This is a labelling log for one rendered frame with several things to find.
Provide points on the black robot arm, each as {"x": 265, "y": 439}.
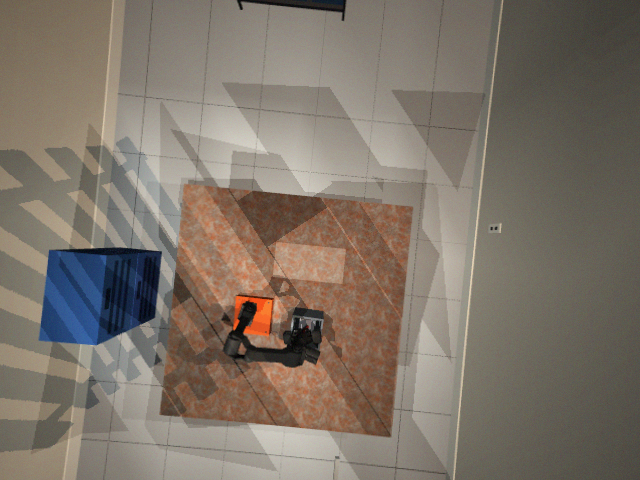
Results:
{"x": 291, "y": 356}

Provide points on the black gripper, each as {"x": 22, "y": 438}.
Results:
{"x": 304, "y": 336}

